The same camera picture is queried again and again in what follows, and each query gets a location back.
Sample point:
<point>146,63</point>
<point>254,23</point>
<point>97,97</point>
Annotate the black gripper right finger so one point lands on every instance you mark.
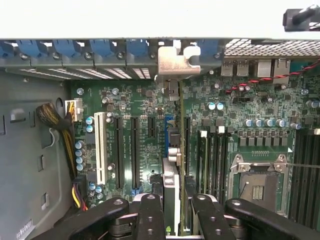
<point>210,220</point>

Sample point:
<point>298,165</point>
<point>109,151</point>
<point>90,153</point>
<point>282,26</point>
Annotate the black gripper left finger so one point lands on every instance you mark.
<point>150,220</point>

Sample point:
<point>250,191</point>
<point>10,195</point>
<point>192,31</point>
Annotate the black RAM slot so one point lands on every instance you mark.
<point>212,162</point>
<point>295,180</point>
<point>226,162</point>
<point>304,175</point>
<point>312,175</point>
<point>220,162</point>
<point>318,175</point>

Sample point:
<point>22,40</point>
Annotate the CPU socket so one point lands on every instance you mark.
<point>260,190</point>

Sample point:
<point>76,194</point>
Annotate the white expansion slot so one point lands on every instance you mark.
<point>100,150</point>

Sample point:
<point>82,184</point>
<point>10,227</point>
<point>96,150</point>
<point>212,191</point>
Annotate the blue expansion slot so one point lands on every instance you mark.
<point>168,130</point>

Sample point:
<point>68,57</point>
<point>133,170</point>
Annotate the short black expansion slot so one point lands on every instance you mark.
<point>151,127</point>

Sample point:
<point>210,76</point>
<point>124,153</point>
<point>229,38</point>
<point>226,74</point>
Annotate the thin metal locking lever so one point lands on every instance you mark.
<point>305,166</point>

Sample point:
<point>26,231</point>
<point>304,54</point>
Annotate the green motherboard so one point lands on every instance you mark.
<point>140,105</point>

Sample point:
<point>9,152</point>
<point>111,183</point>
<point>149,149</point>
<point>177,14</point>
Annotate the white power connector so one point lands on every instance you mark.
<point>75,107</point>

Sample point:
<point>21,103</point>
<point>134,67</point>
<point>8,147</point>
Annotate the silver USB port block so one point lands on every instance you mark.
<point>235,67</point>

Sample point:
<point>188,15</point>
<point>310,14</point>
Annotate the silver ethernet port block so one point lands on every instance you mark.
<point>272,68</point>

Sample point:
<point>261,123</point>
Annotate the blue slot cover clip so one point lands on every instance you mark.
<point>31,48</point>
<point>5,50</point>
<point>66,48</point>
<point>102,48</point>
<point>208,48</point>
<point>137,48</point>

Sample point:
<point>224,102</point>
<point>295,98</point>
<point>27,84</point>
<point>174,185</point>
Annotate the open black PC case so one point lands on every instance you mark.
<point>75,64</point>

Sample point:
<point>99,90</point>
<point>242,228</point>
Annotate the black case lock knob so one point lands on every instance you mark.
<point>300,17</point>

